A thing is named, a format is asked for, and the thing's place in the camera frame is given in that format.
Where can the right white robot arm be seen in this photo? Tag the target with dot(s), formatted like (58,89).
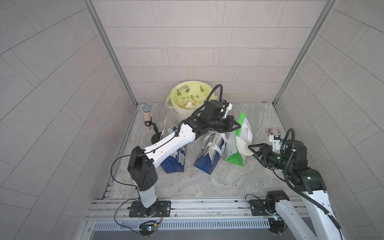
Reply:
(290,156)

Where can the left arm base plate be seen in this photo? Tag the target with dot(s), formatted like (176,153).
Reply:
(158,209)

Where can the left controller board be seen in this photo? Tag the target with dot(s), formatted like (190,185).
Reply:
(148,228)

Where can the aluminium mounting rail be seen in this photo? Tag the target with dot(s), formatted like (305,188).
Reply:
(208,208)

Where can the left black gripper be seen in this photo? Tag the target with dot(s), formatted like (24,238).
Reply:
(227,124)

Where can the cream plastic trash bin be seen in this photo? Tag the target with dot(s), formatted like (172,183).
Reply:
(186,112)

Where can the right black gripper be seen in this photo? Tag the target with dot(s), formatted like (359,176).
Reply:
(267,149)

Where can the controller board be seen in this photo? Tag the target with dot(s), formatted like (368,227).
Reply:
(277,226)
(148,228)

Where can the small printed card box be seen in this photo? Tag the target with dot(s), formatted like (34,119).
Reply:
(274,131)

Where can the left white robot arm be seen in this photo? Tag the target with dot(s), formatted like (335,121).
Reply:
(211,116)

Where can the large blue white tote bag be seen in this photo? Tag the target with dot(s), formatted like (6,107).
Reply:
(176,161)

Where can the right controller board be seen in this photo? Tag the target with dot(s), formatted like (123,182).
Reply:
(277,226)

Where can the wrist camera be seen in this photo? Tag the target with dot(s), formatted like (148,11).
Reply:
(276,143)
(225,109)

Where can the small blue white tote bag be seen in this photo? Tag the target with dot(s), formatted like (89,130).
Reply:
(213,149)

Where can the shredded paper pile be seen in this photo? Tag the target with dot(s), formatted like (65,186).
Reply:
(191,102)

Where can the glitter-filled clear bottle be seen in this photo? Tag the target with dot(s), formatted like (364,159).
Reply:
(147,107)

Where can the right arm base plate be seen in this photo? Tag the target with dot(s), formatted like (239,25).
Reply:
(258,208)

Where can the green white tote bag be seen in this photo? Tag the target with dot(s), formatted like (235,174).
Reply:
(236,150)

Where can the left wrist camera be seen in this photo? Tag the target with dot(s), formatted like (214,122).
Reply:
(225,109)

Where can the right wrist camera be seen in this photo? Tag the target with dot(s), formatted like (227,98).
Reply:
(276,143)

